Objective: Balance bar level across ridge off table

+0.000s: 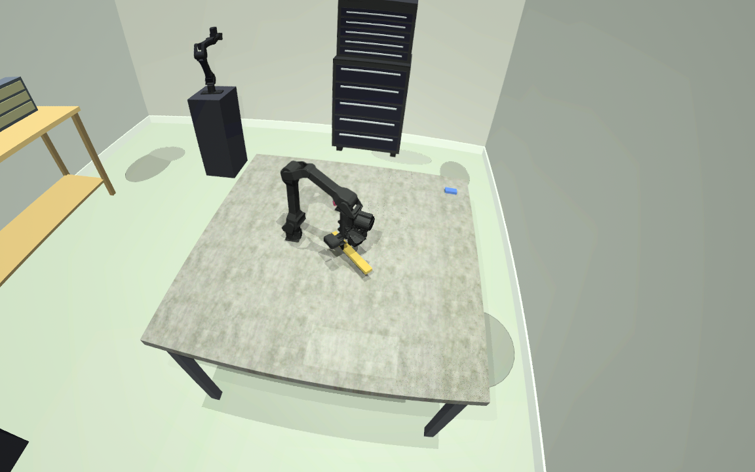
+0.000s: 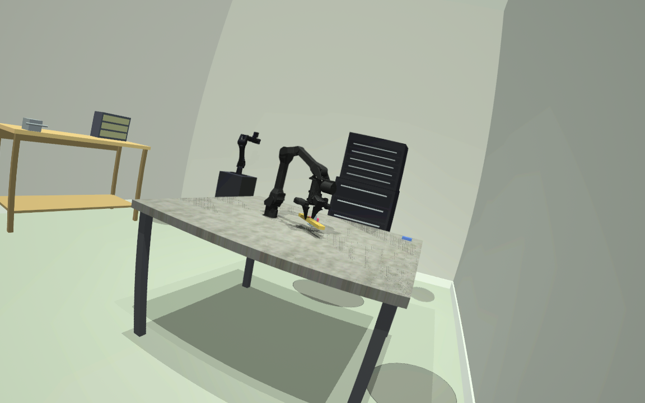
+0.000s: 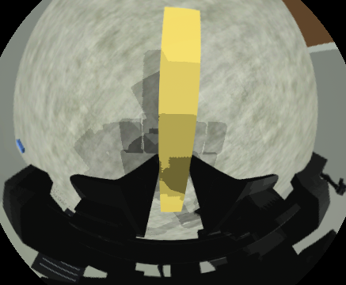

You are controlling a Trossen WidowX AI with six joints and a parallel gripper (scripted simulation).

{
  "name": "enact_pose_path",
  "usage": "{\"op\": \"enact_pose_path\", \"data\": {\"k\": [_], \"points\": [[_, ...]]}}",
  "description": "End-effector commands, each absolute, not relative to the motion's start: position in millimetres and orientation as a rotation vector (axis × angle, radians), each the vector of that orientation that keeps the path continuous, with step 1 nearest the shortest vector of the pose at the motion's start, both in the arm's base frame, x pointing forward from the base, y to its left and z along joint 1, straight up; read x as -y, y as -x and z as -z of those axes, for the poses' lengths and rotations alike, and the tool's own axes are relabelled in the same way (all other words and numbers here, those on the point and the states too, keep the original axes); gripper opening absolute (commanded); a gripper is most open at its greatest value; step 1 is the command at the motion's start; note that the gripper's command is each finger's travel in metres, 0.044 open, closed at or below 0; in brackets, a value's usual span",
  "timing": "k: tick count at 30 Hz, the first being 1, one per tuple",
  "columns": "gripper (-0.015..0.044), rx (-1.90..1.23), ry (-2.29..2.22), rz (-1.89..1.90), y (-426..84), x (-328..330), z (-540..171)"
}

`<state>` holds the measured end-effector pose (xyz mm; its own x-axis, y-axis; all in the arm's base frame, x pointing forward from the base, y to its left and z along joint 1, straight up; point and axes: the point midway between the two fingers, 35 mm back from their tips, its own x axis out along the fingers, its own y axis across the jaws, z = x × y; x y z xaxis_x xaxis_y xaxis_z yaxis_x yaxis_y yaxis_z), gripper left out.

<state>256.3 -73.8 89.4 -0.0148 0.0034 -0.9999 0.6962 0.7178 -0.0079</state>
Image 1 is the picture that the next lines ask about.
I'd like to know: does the yellow bar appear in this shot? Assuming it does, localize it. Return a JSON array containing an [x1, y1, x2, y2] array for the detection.
[[343, 240, 372, 275]]

